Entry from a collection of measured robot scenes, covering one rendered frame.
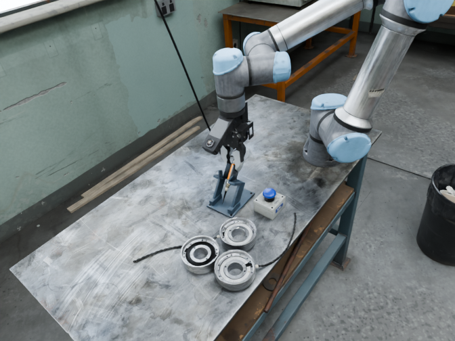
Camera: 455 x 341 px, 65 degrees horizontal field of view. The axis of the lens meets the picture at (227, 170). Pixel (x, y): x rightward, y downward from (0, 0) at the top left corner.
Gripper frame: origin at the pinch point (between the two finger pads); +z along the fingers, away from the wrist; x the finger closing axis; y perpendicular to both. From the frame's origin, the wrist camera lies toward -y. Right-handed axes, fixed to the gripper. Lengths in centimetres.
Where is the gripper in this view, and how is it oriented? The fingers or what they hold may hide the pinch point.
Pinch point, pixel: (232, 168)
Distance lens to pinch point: 109.0
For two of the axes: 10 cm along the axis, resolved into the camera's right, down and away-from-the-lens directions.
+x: -8.1, -3.2, 5.0
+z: 0.8, 7.7, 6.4
